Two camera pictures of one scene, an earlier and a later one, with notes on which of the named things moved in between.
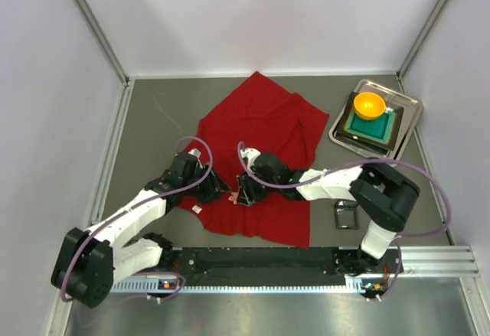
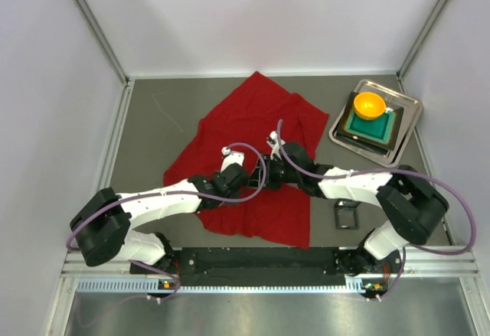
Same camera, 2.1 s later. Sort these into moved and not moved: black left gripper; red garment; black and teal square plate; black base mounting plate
Moved: black left gripper
Not moved: black and teal square plate; red garment; black base mounting plate
